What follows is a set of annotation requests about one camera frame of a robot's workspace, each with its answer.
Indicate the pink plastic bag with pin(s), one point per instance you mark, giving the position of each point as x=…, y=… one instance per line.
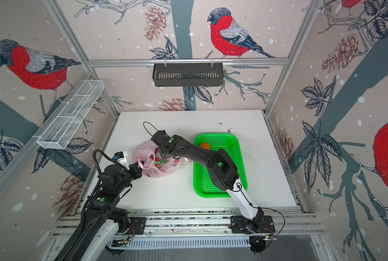
x=153, y=165

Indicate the black hanging wire basket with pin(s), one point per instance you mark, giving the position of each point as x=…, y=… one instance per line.
x=188, y=75

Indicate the orange fruit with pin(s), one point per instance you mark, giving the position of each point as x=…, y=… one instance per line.
x=205, y=145

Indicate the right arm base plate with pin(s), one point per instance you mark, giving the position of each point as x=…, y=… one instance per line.
x=241, y=225

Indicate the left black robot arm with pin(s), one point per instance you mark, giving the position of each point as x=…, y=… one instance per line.
x=86, y=243

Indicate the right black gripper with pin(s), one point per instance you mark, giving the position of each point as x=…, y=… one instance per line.
x=164, y=154

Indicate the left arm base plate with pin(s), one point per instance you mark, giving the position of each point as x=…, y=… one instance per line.
x=131, y=226

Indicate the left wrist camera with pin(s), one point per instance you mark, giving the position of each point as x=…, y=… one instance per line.
x=121, y=158

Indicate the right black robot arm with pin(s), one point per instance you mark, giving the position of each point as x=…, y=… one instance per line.
x=223, y=173

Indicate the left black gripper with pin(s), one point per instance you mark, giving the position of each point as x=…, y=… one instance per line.
x=137, y=172

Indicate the red dragon fruit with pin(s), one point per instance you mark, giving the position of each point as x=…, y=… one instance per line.
x=158, y=162

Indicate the white mesh wall shelf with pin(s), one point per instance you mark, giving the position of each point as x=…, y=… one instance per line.
x=73, y=112

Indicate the aluminium mounting rail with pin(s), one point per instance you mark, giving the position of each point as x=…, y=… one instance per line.
x=290, y=222

